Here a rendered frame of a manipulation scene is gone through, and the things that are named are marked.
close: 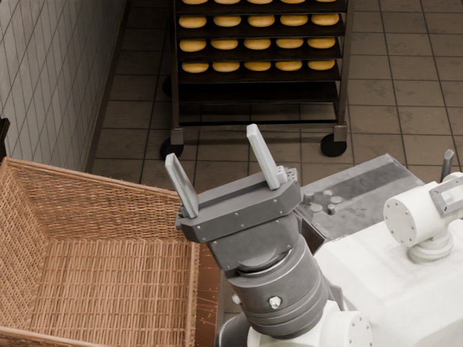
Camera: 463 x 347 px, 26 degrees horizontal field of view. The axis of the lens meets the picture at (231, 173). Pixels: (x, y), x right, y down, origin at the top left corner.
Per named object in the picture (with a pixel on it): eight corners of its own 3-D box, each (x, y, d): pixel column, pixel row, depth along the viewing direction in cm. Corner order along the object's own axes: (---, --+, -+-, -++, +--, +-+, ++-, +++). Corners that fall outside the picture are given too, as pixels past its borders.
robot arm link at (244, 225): (177, 191, 102) (222, 279, 108) (172, 246, 94) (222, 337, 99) (293, 150, 99) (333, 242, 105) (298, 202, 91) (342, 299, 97)
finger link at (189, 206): (171, 165, 93) (198, 217, 96) (173, 149, 96) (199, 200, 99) (156, 171, 94) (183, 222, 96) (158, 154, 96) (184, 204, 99)
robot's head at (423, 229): (379, 240, 132) (386, 188, 127) (438, 214, 136) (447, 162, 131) (411, 270, 128) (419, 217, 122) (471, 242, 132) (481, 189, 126)
